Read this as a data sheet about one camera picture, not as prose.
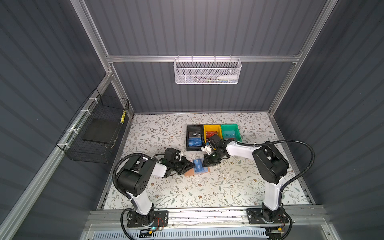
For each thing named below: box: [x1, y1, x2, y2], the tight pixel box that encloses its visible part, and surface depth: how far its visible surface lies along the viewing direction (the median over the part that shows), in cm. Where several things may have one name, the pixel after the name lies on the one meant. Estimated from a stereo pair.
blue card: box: [193, 159, 205, 173], surface depth 93 cm
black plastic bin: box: [186, 124, 204, 151], surface depth 104 cm
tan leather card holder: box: [184, 158, 211, 177], surface depth 91 cm
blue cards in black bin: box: [188, 137, 202, 147], surface depth 103 cm
